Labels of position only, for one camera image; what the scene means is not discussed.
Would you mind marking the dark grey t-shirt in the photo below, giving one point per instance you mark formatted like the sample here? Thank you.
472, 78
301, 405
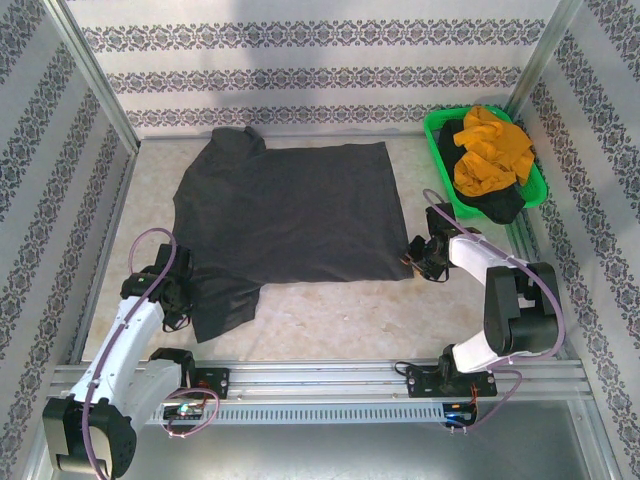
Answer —
290, 210

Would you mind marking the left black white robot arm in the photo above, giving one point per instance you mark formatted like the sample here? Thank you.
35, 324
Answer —
125, 340

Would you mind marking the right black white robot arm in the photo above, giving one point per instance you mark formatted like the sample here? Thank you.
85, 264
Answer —
520, 325

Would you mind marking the black t-shirt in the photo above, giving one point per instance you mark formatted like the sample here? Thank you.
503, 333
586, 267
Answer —
500, 206

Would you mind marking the left small controller board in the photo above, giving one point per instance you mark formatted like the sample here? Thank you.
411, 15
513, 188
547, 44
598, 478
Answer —
184, 411

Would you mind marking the small controller board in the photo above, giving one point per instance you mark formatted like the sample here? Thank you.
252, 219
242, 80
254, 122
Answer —
459, 414
184, 411

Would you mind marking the mustard orange t-shirt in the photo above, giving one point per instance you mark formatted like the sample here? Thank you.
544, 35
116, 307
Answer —
490, 165

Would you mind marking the green plastic basket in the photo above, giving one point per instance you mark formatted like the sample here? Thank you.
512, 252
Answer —
536, 189

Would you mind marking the right small controller board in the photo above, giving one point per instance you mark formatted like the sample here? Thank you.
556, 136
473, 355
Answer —
459, 414

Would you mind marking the grey metal sheet panel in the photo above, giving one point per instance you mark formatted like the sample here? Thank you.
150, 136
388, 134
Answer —
320, 452

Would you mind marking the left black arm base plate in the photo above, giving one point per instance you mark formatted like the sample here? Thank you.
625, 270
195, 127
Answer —
217, 382

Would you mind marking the left aluminium side rail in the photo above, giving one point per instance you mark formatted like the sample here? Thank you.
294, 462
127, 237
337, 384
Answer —
112, 225

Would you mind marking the aluminium side rail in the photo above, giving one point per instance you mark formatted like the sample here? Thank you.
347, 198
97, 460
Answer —
112, 225
525, 240

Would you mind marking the right aluminium side rail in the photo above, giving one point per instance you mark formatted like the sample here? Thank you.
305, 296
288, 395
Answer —
525, 240

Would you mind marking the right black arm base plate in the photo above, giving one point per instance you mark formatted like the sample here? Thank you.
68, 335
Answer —
422, 382

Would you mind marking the aluminium mounting rail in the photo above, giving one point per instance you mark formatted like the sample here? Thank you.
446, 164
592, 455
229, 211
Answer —
320, 377

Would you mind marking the aluminium back rail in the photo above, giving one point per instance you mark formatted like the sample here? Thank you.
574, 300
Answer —
310, 135

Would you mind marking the left aluminium frame post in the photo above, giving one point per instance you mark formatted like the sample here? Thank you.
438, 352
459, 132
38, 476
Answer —
95, 75

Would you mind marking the aluminium frame post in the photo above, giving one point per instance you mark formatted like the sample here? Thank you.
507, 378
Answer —
95, 75
542, 55

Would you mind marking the right aluminium frame post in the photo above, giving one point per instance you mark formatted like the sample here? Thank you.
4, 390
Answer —
542, 55

